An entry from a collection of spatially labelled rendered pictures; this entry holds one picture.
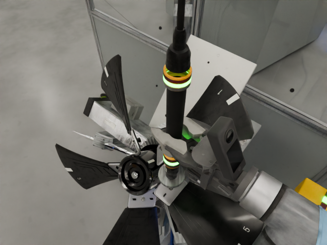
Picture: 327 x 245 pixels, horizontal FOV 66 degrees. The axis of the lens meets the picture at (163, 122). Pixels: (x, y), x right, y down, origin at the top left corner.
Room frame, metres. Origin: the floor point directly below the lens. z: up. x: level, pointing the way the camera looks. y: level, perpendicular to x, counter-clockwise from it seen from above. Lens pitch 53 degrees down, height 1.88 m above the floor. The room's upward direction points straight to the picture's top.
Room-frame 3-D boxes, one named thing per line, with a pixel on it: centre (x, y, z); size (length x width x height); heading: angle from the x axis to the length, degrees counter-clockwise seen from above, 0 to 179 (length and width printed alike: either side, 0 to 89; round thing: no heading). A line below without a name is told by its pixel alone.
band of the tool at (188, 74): (0.29, -0.02, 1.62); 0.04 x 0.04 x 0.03
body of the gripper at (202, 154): (0.22, -0.11, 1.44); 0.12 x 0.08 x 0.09; 50
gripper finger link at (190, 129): (0.31, -0.04, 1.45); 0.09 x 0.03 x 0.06; 40
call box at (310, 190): (0.29, -0.49, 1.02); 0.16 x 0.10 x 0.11; 140
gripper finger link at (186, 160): (0.24, -0.05, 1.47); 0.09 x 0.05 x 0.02; 60
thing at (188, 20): (0.92, -0.07, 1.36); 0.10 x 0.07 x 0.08; 175
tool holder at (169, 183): (0.30, -0.02, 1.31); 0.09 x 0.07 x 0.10; 175
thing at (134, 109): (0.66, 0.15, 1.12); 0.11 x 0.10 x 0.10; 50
